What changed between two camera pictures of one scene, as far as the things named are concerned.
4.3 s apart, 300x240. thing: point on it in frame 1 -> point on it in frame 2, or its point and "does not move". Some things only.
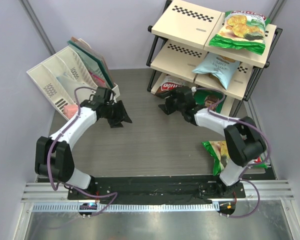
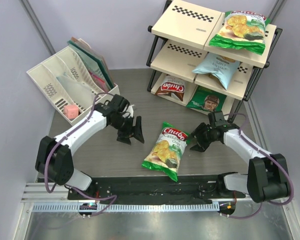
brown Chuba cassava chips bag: (170, 84) does not move
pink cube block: (70, 110) does not move
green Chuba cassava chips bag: (243, 30) does not move
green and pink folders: (95, 62) does not move
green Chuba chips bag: (219, 150) -> (165, 155)
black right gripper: (168, 108) -> (199, 129)
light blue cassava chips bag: (223, 68) does not move
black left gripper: (121, 113) -> (124, 137)
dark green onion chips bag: (213, 100) does not move
